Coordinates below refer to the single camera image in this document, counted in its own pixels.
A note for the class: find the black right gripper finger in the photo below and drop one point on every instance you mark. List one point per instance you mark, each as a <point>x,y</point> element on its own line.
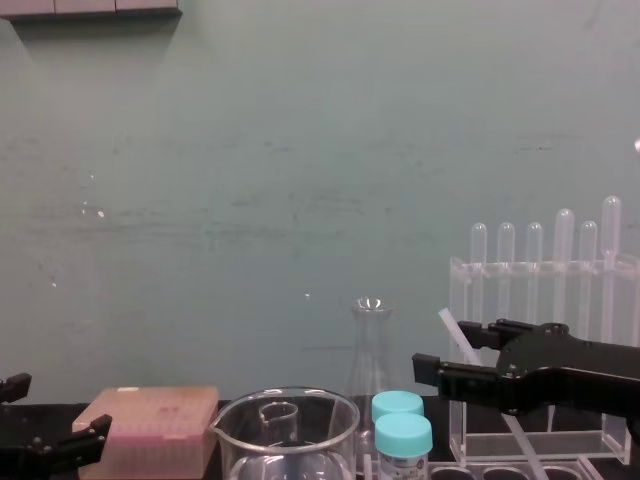
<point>487,336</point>
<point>465,381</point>

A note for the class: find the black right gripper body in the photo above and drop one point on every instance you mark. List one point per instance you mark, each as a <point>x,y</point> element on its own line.
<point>560,365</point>

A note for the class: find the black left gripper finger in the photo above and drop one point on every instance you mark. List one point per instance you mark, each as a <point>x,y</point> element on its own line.
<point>75,447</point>
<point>15,389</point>

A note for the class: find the clear glass stirring rod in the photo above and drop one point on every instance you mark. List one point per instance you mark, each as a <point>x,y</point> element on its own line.
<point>462,342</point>

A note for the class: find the teal capped sample vial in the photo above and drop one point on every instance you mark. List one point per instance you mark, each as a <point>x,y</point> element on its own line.
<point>397,404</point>
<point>403,440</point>

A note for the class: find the clear acrylic tube rack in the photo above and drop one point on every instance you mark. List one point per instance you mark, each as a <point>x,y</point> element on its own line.
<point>540,445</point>

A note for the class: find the pink pipette tip box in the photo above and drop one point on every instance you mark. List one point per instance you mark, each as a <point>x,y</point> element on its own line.
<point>155,425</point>

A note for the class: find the clear glass conical flask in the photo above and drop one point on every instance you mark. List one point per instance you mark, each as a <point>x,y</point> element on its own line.
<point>371,360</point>

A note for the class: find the clear plastic well plate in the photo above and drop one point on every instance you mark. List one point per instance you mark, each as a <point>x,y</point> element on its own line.
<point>505,472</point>

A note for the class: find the large clear glass beaker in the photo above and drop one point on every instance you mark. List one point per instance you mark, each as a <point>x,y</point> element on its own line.
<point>320,450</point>

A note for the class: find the small clear glass beaker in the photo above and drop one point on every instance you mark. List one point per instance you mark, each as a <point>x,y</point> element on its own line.
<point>278,420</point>

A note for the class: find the grey wall cabinet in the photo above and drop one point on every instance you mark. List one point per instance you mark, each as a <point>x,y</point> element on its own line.
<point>90,9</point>

